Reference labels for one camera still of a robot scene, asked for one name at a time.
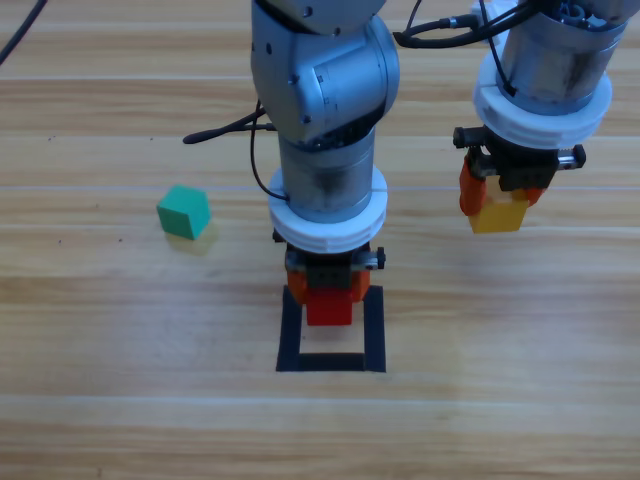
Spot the red wooden cube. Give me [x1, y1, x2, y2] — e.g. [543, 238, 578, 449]
[305, 288, 354, 327]

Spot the yellow wooden cube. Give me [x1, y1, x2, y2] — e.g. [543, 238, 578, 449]
[468, 177, 530, 235]

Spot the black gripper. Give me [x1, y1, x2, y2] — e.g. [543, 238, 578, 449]
[452, 125, 587, 217]
[272, 229, 387, 305]

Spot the green wooden cube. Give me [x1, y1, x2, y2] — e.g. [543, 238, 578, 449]
[156, 184, 211, 240]

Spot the black tape square outline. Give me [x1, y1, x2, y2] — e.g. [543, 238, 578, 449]
[275, 283, 387, 374]

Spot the long black cable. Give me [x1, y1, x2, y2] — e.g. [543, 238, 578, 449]
[0, 0, 50, 66]

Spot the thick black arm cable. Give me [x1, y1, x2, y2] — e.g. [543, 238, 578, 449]
[393, 0, 501, 50]

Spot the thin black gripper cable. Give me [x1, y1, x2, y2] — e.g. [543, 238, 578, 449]
[477, 0, 517, 97]

